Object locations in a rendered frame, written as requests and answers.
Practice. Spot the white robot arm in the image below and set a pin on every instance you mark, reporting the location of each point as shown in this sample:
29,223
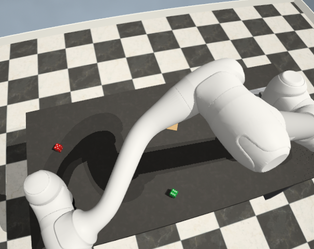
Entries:
251,128

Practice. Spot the green die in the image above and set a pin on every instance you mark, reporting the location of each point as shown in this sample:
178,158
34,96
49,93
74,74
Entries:
173,193

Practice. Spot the red die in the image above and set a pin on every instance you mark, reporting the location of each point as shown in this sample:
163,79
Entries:
58,147

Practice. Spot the pale yellow mat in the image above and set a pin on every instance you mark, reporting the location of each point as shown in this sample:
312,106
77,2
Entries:
174,127

